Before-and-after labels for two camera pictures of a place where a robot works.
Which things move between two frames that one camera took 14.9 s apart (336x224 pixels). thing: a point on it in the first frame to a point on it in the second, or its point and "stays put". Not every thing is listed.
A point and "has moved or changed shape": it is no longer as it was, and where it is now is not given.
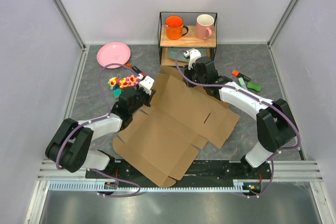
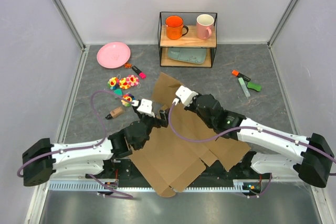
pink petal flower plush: [132, 80] stays put
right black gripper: [188, 73] to [189, 107]
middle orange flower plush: [123, 83] stays put
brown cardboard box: [160, 136] has moved or changed shape
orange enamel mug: [175, 29] stays put
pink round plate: [114, 52] stays put
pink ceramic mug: [204, 23] stays put
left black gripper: [149, 98] to [164, 121]
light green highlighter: [242, 83] stays put
